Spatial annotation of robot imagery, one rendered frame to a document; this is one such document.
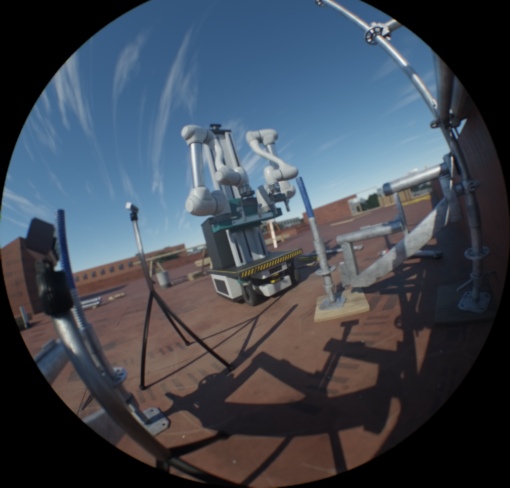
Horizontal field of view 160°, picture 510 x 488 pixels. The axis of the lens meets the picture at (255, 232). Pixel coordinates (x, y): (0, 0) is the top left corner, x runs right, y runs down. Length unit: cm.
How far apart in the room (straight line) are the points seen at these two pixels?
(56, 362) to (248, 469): 47
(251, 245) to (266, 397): 140
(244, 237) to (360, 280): 117
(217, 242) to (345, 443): 170
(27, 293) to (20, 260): 120
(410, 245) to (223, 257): 151
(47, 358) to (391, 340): 96
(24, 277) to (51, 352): 847
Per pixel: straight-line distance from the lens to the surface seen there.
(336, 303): 111
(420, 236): 81
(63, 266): 61
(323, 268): 103
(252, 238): 179
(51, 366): 40
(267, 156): 167
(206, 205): 134
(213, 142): 159
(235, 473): 58
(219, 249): 176
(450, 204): 80
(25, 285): 888
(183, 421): 75
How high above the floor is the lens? 52
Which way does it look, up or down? 2 degrees up
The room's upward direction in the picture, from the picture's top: 16 degrees counter-clockwise
